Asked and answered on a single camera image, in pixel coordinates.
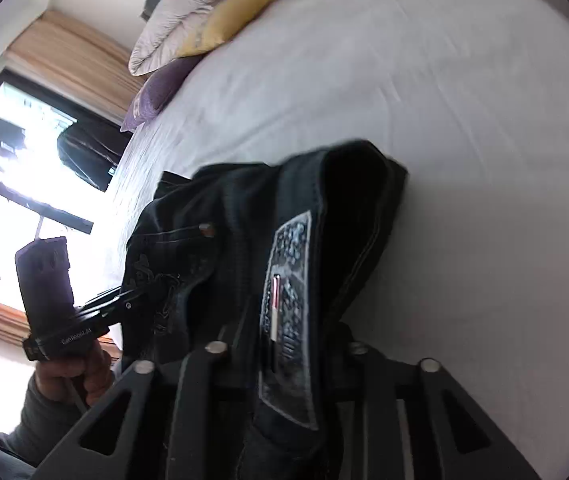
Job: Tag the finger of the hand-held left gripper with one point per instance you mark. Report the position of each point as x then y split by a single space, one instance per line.
109 305

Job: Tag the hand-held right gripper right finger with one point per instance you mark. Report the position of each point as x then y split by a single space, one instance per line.
379 410

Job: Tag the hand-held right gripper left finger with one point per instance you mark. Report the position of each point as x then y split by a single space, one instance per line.
199 400

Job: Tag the black denim pants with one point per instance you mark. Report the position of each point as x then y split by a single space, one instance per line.
244 240

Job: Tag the person's left forearm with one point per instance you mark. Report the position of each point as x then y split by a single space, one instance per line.
29 425

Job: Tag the person's left hand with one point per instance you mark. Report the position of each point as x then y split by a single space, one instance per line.
64 375

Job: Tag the window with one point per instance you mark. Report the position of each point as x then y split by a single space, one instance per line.
9 160

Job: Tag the black jacket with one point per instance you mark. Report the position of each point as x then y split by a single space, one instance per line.
89 155

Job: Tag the purple cushion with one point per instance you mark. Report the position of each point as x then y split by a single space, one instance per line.
159 92

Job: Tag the folded white duvet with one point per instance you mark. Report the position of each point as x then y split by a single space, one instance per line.
174 25

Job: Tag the bed with white sheet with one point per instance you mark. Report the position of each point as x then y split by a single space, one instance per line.
414 110

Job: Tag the yellow cushion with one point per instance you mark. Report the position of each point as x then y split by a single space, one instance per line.
229 20

